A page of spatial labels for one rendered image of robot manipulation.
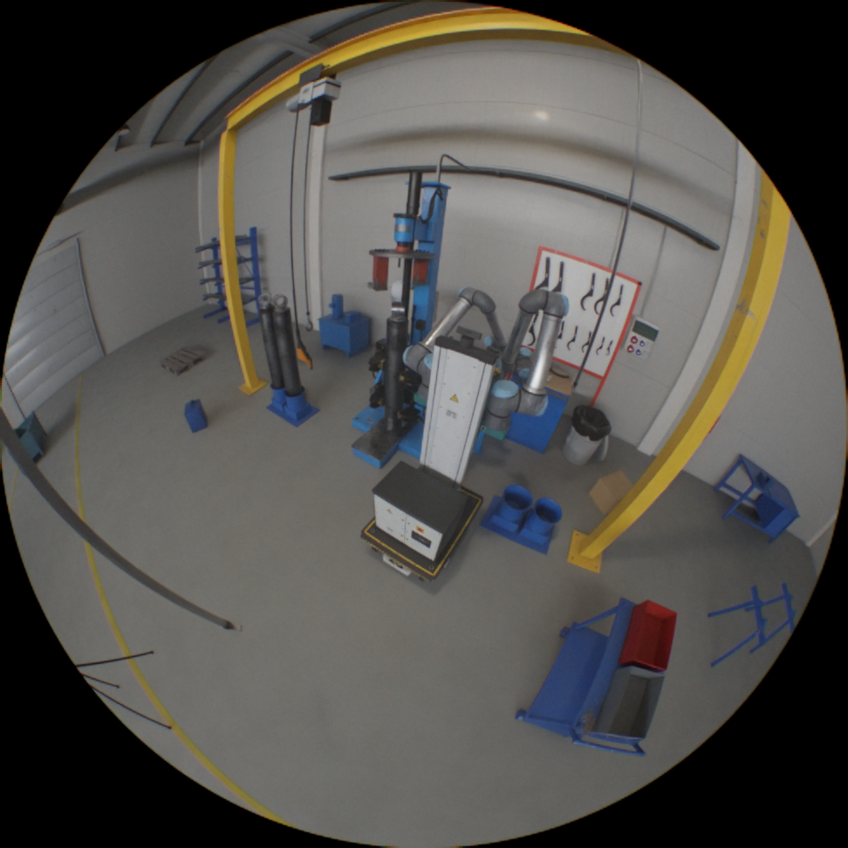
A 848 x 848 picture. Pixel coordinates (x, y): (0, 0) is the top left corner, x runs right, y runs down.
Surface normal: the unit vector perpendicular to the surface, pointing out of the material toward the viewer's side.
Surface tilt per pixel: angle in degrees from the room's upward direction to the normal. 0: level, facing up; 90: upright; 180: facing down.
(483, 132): 90
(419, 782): 0
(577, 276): 90
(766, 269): 90
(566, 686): 0
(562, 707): 0
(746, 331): 90
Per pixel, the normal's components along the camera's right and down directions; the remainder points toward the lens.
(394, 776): 0.09, -0.76
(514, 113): -0.48, 0.52
